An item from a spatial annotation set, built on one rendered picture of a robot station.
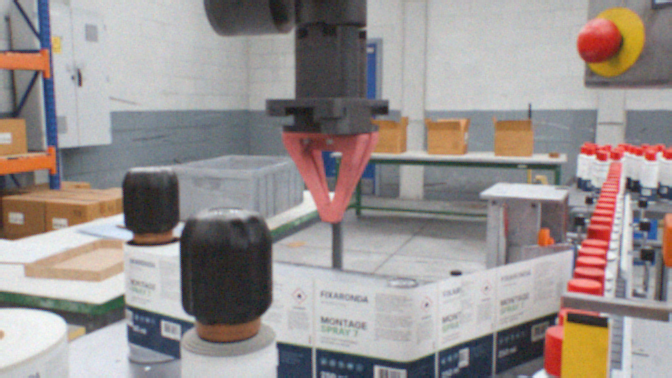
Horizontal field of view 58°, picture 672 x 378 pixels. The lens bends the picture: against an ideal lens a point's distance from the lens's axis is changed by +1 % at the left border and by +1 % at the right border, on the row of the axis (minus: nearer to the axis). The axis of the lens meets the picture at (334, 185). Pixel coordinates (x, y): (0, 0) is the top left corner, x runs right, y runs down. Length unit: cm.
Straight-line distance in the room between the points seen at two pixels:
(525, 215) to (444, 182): 726
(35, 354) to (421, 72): 765
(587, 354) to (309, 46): 30
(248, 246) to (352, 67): 17
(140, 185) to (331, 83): 50
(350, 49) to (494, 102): 759
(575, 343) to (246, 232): 27
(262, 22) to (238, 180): 187
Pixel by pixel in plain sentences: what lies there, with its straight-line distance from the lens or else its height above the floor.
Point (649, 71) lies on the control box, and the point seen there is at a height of 130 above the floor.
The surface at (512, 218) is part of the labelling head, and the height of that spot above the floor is 110.
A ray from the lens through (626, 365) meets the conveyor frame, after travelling 105.
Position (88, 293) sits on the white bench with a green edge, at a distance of 165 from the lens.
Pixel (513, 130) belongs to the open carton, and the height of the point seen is 103.
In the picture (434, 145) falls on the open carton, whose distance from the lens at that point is 599.
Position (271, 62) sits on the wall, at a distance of 894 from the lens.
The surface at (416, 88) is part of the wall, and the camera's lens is 815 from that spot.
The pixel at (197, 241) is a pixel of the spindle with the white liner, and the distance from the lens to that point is 51.
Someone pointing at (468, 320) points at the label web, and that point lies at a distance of 78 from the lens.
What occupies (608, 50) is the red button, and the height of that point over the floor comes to 132.
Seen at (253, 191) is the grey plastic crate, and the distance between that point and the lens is 233.
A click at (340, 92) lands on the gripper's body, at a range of 46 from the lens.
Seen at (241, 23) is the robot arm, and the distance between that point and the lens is 50.
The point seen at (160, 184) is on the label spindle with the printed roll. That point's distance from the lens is 90.
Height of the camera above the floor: 127
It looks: 8 degrees down
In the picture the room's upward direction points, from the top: straight up
